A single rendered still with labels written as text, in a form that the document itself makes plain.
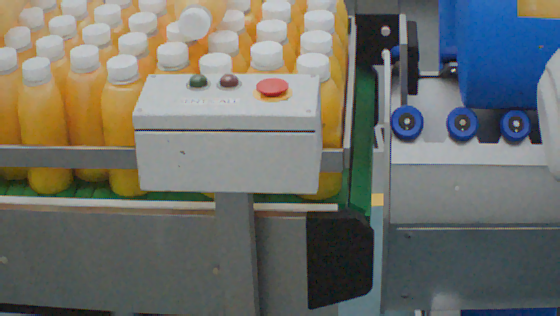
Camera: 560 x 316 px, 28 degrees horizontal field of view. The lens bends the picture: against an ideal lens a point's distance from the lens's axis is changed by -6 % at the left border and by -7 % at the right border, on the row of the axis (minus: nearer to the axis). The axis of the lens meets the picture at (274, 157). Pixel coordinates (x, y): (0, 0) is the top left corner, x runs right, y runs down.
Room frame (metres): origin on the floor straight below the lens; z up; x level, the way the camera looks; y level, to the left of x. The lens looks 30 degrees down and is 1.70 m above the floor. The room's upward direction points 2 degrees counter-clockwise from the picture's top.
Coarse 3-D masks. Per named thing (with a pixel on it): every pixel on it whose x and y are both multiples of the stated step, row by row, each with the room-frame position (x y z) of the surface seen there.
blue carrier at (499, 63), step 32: (480, 0) 1.30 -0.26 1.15; (512, 0) 1.30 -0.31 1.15; (480, 32) 1.29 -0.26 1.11; (512, 32) 1.29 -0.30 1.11; (544, 32) 1.28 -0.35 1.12; (480, 64) 1.29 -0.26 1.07; (512, 64) 1.28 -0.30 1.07; (544, 64) 1.28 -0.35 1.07; (480, 96) 1.31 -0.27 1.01; (512, 96) 1.31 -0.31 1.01
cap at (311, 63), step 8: (304, 56) 1.30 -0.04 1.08; (312, 56) 1.30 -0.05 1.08; (320, 56) 1.30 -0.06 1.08; (304, 64) 1.27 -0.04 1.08; (312, 64) 1.27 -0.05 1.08; (320, 64) 1.27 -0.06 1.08; (328, 64) 1.28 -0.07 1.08; (304, 72) 1.27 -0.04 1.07; (312, 72) 1.27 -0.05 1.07; (320, 72) 1.27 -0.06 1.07; (328, 72) 1.28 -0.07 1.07
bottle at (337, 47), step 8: (304, 32) 1.42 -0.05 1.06; (328, 32) 1.41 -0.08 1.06; (336, 40) 1.41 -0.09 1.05; (296, 48) 1.42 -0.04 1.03; (336, 48) 1.40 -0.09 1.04; (296, 56) 1.41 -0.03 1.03; (336, 56) 1.40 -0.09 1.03; (344, 56) 1.42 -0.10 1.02; (344, 64) 1.41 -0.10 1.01; (344, 72) 1.41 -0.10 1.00; (344, 80) 1.41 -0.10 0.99; (344, 88) 1.41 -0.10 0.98; (344, 96) 1.41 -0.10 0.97; (344, 104) 1.41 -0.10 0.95; (344, 112) 1.41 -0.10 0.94; (344, 120) 1.41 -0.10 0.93
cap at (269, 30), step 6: (258, 24) 1.40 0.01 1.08; (264, 24) 1.40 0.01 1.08; (270, 24) 1.40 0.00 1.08; (276, 24) 1.40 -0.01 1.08; (282, 24) 1.40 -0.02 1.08; (258, 30) 1.39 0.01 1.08; (264, 30) 1.38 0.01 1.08; (270, 30) 1.38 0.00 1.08; (276, 30) 1.38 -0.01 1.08; (282, 30) 1.38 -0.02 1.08; (258, 36) 1.39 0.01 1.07; (264, 36) 1.38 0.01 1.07; (270, 36) 1.38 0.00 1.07; (276, 36) 1.38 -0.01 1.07; (282, 36) 1.38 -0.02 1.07
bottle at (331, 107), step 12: (324, 84) 1.27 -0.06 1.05; (324, 96) 1.26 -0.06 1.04; (336, 96) 1.27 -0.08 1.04; (324, 108) 1.26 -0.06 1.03; (336, 108) 1.27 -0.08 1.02; (324, 120) 1.26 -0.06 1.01; (336, 120) 1.27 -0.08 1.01; (324, 132) 1.26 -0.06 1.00; (336, 132) 1.27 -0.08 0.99; (324, 144) 1.26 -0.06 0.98; (336, 144) 1.27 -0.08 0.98; (324, 180) 1.26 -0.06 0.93; (336, 180) 1.26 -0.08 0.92; (324, 192) 1.26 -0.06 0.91; (336, 192) 1.26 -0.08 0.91
